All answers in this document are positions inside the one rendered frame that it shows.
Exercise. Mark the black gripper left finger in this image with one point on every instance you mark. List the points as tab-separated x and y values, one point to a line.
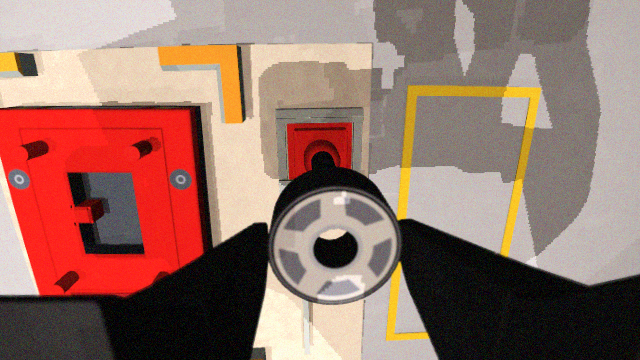
209	309

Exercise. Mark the black tyre wheel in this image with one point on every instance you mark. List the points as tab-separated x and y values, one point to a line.
335	271

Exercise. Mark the yellow rectangular outline on table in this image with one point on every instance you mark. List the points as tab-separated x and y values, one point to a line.
438	90

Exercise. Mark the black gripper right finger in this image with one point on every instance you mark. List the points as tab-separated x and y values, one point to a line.
479	305

